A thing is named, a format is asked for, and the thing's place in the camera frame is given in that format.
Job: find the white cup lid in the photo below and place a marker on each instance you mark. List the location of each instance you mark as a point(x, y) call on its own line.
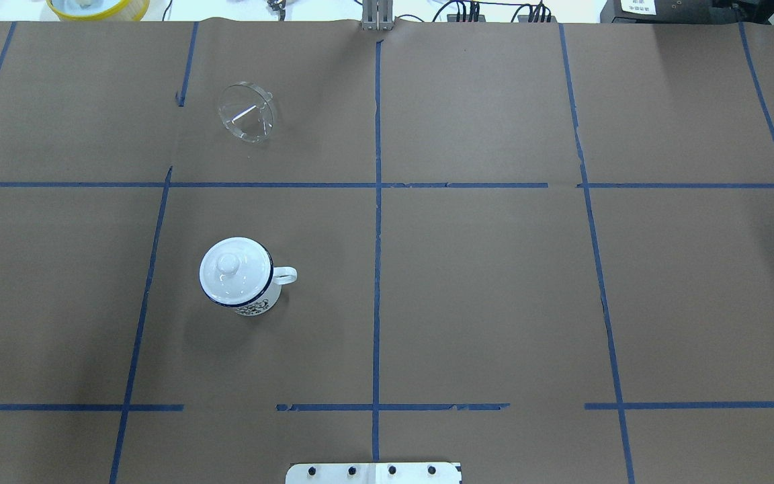
point(235, 271)

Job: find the near orange black adapter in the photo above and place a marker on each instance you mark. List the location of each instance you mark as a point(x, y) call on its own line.
point(537, 13)

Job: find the yellow tape roll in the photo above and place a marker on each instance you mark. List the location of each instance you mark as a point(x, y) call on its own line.
point(99, 11)

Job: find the brown paper table cover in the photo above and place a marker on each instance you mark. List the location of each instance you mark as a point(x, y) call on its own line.
point(543, 252)

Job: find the white enamel cup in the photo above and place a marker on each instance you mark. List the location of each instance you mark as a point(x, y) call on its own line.
point(263, 303)

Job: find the far orange black adapter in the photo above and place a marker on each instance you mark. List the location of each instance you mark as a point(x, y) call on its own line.
point(467, 12)

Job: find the aluminium frame post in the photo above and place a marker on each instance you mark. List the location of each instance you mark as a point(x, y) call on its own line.
point(377, 15)

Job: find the white pedestal column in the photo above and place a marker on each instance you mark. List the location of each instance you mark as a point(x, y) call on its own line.
point(375, 472)

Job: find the orange black adapter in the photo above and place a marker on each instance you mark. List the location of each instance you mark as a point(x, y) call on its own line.
point(537, 13)
point(467, 12)

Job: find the black box device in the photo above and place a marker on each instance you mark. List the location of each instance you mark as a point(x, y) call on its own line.
point(670, 12)

